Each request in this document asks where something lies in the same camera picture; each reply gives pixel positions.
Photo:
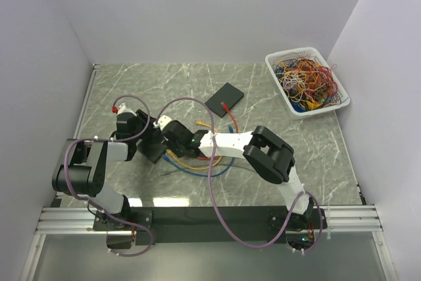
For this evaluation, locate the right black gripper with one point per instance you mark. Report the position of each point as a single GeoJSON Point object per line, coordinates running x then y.
{"type": "Point", "coordinates": [170, 145]}

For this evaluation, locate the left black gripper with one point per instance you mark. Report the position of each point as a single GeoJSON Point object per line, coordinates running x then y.
{"type": "Point", "coordinates": [141, 116]}

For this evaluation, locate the black network switch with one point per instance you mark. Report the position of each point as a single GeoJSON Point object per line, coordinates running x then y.
{"type": "Point", "coordinates": [152, 145]}
{"type": "Point", "coordinates": [228, 95]}

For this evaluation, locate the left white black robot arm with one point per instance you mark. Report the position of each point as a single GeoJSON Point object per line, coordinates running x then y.
{"type": "Point", "coordinates": [81, 169]}

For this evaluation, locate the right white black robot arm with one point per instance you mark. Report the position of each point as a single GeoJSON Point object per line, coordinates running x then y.
{"type": "Point", "coordinates": [270, 156]}

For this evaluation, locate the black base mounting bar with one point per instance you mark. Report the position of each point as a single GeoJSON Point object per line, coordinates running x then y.
{"type": "Point", "coordinates": [200, 224]}

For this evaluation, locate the white plastic basket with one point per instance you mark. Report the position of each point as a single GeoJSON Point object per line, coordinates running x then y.
{"type": "Point", "coordinates": [306, 82]}

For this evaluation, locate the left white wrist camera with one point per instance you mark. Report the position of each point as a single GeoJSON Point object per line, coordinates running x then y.
{"type": "Point", "coordinates": [122, 108]}

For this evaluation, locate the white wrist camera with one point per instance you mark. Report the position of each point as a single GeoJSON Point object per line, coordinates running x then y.
{"type": "Point", "coordinates": [163, 119]}
{"type": "Point", "coordinates": [122, 108]}

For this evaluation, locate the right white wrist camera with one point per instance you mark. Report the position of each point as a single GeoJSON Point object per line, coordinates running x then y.
{"type": "Point", "coordinates": [163, 119]}

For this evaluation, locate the aluminium rail frame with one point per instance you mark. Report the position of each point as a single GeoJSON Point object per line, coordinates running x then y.
{"type": "Point", "coordinates": [72, 221]}

